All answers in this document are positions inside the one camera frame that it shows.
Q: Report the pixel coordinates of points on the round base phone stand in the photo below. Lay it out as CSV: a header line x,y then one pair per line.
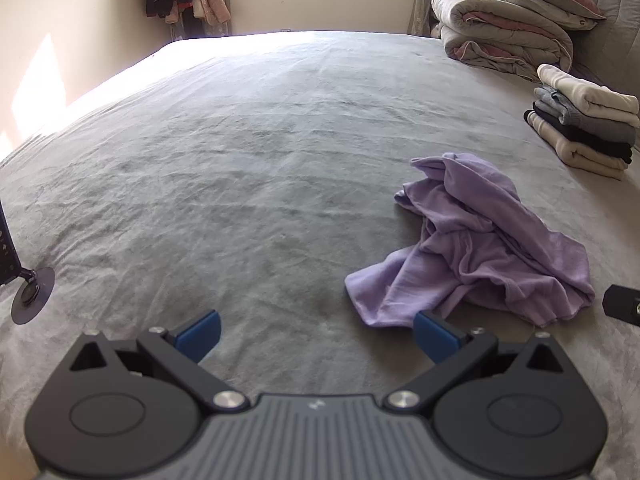
x,y
32,295

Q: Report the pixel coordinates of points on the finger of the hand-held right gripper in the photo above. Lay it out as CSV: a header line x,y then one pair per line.
x,y
622,305

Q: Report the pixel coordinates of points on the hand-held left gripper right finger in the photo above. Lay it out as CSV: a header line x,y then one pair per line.
x,y
435,335

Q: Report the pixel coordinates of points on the folded grey pink quilt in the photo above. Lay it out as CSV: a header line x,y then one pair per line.
x,y
500,25

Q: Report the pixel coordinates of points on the folded grey sweater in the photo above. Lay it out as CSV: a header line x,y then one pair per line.
x,y
600,127

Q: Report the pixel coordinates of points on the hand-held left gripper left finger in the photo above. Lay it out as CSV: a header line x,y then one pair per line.
x,y
200,332

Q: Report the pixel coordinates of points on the grey bed cover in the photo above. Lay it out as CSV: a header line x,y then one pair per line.
x,y
200,160

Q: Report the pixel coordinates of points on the grey quilted headboard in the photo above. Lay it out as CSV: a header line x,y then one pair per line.
x,y
615,20

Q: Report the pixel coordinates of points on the small cloth pile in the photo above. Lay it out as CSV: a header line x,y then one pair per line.
x,y
435,31

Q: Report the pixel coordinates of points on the black phone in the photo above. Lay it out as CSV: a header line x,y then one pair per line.
x,y
7,250

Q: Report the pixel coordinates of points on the folded black garment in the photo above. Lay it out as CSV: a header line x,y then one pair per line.
x,y
585,141

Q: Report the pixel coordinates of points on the folded beige garment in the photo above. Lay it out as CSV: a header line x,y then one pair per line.
x,y
580,157

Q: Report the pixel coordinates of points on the lilac pants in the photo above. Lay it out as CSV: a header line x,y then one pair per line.
x,y
475,240

